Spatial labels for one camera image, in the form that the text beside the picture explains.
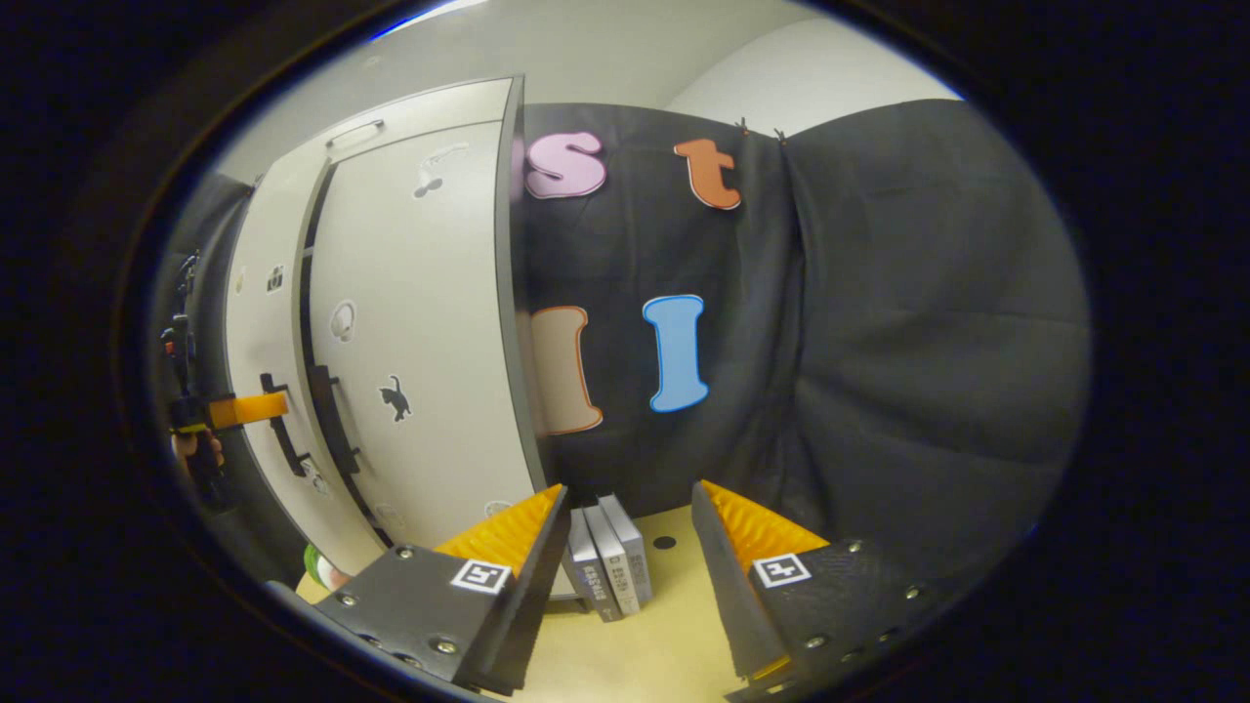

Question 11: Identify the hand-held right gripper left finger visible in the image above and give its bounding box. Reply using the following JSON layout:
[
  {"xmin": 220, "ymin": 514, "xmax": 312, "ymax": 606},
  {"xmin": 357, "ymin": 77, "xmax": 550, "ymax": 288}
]
[{"xmin": 311, "ymin": 482, "xmax": 573, "ymax": 698}]

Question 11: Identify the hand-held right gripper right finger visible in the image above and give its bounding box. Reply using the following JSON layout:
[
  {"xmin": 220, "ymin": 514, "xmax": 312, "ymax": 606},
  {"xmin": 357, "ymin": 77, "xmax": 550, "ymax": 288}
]
[{"xmin": 689, "ymin": 477, "xmax": 965, "ymax": 702}]

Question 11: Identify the white cabinet drawer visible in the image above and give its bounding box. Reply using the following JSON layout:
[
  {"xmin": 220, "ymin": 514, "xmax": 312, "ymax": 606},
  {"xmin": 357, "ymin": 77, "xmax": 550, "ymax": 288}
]
[{"xmin": 256, "ymin": 76, "xmax": 520, "ymax": 191}]

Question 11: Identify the grey book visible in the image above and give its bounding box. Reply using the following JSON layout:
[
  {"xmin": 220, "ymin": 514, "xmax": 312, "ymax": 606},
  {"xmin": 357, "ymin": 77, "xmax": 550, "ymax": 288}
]
[
  {"xmin": 565, "ymin": 508, "xmax": 627, "ymax": 624},
  {"xmin": 598, "ymin": 494, "xmax": 654, "ymax": 607},
  {"xmin": 584, "ymin": 502, "xmax": 644, "ymax": 617}
]

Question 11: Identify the black backdrop cloth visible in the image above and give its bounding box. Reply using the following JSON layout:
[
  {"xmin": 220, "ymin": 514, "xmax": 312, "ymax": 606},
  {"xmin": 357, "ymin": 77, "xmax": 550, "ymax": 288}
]
[{"xmin": 508, "ymin": 98, "xmax": 1094, "ymax": 628}]

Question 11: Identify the green watermelon toy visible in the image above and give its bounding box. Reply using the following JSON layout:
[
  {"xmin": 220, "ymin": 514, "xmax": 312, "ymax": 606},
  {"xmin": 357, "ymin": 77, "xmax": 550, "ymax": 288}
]
[{"xmin": 302, "ymin": 544, "xmax": 354, "ymax": 593}]

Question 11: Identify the black drawer handle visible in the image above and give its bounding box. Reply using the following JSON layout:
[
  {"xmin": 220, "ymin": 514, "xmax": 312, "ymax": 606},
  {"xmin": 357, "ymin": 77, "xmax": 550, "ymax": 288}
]
[{"xmin": 325, "ymin": 119, "xmax": 387, "ymax": 151}]

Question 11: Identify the white shoe cabinet door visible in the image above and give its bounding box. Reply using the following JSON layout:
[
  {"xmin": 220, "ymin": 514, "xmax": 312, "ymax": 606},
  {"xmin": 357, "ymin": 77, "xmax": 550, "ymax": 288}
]
[
  {"xmin": 309, "ymin": 121, "xmax": 544, "ymax": 554},
  {"xmin": 225, "ymin": 161, "xmax": 388, "ymax": 579}
]

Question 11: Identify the black door handle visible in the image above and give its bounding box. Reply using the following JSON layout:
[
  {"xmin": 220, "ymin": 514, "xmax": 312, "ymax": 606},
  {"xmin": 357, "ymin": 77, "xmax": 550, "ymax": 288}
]
[
  {"xmin": 310, "ymin": 365, "xmax": 361, "ymax": 477},
  {"xmin": 259, "ymin": 372, "xmax": 313, "ymax": 477}
]

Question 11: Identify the white shoe cabinet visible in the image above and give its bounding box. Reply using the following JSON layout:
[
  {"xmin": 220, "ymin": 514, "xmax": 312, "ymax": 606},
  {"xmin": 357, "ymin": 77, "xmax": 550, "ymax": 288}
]
[{"xmin": 223, "ymin": 76, "xmax": 550, "ymax": 602}]

